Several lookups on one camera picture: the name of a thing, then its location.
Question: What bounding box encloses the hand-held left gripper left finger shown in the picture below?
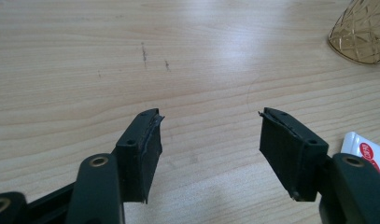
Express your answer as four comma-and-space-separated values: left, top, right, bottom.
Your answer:
115, 107, 165, 205

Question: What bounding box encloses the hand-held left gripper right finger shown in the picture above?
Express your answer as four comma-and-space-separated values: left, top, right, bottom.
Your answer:
258, 106, 330, 203

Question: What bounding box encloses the white toothpaste tube red label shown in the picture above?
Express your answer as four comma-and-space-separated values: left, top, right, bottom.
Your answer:
340, 131, 380, 183

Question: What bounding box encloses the amber glass mug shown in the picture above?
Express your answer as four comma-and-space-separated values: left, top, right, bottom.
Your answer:
327, 0, 380, 65

